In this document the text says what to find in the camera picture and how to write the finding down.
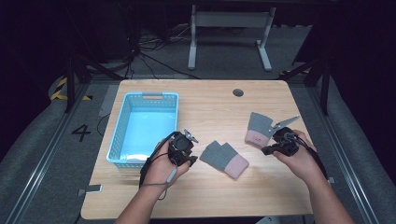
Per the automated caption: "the yellow black hazard tape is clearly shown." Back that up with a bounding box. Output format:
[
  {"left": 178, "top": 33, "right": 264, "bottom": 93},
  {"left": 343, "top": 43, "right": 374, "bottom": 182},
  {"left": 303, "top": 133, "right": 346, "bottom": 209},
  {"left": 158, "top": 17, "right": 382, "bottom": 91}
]
[{"left": 50, "top": 77, "right": 93, "bottom": 102}]

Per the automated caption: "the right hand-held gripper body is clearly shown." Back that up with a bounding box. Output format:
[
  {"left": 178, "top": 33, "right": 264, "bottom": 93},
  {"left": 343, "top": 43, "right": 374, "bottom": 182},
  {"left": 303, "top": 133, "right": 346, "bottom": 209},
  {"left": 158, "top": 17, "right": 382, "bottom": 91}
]
[{"left": 272, "top": 115, "right": 301, "bottom": 157}]

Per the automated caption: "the grey pink knit glove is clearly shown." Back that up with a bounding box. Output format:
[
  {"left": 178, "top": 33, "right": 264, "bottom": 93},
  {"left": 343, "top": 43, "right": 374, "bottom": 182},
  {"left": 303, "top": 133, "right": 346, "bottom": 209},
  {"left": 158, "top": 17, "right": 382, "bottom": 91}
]
[{"left": 199, "top": 140, "right": 250, "bottom": 180}]

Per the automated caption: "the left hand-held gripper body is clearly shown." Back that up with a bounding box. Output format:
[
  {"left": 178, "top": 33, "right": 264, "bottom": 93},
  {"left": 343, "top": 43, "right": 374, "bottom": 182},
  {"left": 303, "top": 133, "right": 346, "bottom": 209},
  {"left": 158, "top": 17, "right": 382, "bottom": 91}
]
[{"left": 167, "top": 128, "right": 199, "bottom": 167}]

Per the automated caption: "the blue plastic basket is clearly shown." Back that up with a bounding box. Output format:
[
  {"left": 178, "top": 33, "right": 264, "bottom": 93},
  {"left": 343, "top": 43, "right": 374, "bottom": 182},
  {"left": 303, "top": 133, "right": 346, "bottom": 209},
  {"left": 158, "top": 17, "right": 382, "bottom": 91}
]
[{"left": 106, "top": 91, "right": 180, "bottom": 169}]

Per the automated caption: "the grey pink glove red label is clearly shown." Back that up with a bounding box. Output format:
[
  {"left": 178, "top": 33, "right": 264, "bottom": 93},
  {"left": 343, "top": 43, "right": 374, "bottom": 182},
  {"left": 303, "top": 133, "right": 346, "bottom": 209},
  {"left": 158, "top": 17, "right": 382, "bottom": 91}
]
[{"left": 244, "top": 111, "right": 276, "bottom": 148}]

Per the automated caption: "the aluminium floor rail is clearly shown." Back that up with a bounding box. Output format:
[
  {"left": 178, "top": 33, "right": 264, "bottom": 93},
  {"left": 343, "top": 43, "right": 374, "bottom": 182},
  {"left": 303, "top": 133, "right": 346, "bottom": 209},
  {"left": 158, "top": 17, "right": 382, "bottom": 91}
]
[
  {"left": 4, "top": 83, "right": 92, "bottom": 224},
  {"left": 306, "top": 87, "right": 379, "bottom": 224}
]

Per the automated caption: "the person's left hand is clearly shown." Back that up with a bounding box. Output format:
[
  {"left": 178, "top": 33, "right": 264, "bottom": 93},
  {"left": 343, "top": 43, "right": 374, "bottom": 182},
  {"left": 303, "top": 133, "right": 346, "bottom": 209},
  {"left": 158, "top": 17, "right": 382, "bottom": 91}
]
[{"left": 143, "top": 138, "right": 191, "bottom": 188}]

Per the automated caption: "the small silver metal bracket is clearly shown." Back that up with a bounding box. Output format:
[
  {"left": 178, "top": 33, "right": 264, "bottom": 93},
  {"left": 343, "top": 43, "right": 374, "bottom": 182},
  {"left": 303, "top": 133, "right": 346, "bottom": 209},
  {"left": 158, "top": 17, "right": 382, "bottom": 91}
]
[{"left": 78, "top": 184, "right": 104, "bottom": 197}]

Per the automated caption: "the person's right hand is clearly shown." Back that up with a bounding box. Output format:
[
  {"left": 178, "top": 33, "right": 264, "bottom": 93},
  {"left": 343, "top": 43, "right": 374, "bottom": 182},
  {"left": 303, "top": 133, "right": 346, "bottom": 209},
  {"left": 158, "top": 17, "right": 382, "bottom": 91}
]
[{"left": 273, "top": 130, "right": 326, "bottom": 185}]

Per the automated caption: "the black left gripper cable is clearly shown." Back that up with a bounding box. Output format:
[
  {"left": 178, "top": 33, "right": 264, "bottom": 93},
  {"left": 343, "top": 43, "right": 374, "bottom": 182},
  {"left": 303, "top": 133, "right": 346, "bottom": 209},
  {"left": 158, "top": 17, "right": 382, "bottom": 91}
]
[{"left": 138, "top": 131, "right": 180, "bottom": 201}]

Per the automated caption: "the bundle of black floor cables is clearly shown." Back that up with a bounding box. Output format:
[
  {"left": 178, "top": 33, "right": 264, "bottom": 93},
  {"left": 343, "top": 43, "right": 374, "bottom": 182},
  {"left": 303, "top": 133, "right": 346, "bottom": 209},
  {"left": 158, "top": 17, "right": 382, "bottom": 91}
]
[{"left": 124, "top": 24, "right": 200, "bottom": 80}]

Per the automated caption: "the thin black floor cable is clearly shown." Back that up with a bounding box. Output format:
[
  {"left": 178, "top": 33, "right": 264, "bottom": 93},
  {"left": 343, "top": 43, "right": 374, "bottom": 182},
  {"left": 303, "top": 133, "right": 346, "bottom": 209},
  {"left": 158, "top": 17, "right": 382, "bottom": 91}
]
[{"left": 96, "top": 113, "right": 111, "bottom": 137}]

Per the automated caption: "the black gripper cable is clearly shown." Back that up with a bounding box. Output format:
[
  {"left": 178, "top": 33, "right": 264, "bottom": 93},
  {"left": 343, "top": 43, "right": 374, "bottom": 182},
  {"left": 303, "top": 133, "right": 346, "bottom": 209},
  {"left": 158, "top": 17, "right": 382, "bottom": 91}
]
[
  {"left": 288, "top": 133, "right": 330, "bottom": 181},
  {"left": 138, "top": 131, "right": 180, "bottom": 201}
]

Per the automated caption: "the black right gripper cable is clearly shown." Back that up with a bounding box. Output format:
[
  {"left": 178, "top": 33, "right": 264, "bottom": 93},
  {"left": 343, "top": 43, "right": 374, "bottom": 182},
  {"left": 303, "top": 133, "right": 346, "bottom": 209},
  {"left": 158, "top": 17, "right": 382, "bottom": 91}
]
[{"left": 288, "top": 133, "right": 330, "bottom": 181}]

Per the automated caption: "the grey wrist strap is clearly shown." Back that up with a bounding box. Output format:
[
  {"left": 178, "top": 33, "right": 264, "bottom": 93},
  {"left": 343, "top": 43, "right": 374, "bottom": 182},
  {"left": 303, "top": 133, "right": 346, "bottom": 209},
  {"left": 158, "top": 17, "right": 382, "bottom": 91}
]
[{"left": 139, "top": 167, "right": 179, "bottom": 189}]

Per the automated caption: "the black metal stand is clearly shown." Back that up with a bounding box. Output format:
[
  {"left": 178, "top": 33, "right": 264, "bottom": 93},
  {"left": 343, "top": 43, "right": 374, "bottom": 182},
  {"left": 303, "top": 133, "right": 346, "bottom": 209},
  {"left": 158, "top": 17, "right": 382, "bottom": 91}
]
[
  {"left": 64, "top": 52, "right": 125, "bottom": 114},
  {"left": 278, "top": 55, "right": 332, "bottom": 117}
]

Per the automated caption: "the white metal desk frame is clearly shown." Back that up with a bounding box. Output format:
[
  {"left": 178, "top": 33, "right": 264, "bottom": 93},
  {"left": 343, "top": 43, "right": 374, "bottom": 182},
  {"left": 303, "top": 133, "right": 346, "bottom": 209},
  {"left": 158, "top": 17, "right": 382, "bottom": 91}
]
[{"left": 187, "top": 4, "right": 276, "bottom": 73}]

